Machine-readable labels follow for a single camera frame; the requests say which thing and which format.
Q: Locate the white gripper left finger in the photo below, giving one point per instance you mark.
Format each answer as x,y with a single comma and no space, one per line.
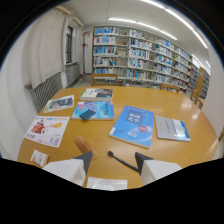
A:
68,169

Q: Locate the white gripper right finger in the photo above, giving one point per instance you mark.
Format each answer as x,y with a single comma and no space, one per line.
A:
156,170

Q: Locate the dark blue phone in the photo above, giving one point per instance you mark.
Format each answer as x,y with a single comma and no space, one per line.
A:
87,114

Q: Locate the brown wooden block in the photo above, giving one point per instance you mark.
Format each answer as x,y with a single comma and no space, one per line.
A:
84,146

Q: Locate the black pen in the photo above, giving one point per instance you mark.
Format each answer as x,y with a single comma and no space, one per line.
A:
122,161

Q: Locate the clear plastic bag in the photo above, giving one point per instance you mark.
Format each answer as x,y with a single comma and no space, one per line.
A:
106,184

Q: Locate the grey and blue booklet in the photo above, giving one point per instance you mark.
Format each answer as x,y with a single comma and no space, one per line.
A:
171,128

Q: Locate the white cartoon flyer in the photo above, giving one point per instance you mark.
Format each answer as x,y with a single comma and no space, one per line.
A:
47,130

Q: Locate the blue chemistry textbook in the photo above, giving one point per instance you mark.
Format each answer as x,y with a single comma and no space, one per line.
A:
134,125

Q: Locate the light blue patterned book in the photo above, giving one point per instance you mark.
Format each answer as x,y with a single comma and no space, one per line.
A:
96,110

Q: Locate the dark cover thin magazine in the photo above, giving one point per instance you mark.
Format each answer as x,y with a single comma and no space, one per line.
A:
60,103

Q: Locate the green and white thick book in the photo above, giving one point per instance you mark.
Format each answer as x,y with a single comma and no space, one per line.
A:
96,94

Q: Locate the wooden chair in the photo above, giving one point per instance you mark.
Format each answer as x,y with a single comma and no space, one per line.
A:
198,90
170,88
104,79

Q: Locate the long library bookshelf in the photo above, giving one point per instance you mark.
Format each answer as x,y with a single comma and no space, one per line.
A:
140,56

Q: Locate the white curtain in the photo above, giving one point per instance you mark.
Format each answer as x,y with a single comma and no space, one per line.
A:
46,50

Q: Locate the window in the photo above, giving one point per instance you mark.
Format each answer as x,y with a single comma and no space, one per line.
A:
69,44

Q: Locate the ceiling light strip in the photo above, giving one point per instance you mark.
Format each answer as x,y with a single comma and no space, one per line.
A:
143,25
176,16

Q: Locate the wall radiator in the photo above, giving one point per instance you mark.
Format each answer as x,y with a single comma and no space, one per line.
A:
46,90

